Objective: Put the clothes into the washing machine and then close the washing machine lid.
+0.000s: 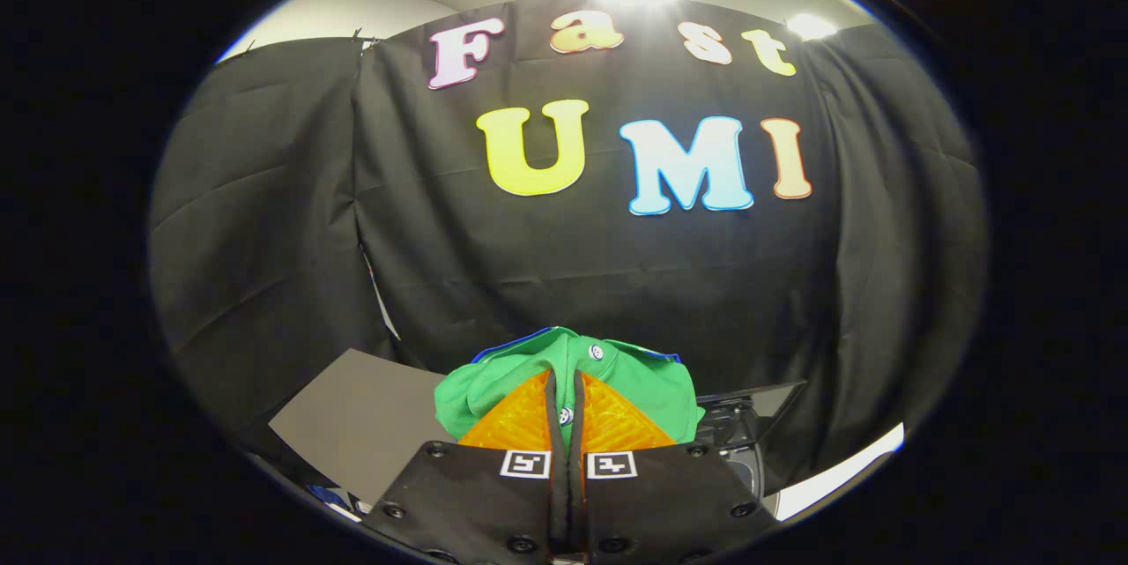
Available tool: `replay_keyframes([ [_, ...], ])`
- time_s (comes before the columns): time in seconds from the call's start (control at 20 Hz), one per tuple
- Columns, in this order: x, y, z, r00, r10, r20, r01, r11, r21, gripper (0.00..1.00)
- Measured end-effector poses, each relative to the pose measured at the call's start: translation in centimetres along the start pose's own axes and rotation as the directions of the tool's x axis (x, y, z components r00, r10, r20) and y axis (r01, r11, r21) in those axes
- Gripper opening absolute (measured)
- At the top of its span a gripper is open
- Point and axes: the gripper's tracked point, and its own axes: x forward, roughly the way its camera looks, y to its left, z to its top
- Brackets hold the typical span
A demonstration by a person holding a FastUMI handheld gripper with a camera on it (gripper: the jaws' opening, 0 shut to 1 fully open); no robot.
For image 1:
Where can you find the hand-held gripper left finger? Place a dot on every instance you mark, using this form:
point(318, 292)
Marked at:
point(476, 503)

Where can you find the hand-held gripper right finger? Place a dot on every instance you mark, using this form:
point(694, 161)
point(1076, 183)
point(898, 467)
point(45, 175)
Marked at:
point(670, 503)

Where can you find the green polo shirt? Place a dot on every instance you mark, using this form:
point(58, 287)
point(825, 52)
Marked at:
point(485, 389)

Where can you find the grey cabinet with dark top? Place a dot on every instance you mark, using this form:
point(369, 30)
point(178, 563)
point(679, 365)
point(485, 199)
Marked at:
point(352, 424)

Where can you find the white table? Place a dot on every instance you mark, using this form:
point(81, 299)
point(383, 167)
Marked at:
point(837, 472)

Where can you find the black backdrop cloth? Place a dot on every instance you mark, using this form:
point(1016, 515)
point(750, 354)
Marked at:
point(264, 239)

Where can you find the rectangular ceiling light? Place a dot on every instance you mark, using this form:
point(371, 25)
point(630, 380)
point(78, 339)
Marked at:
point(811, 26)

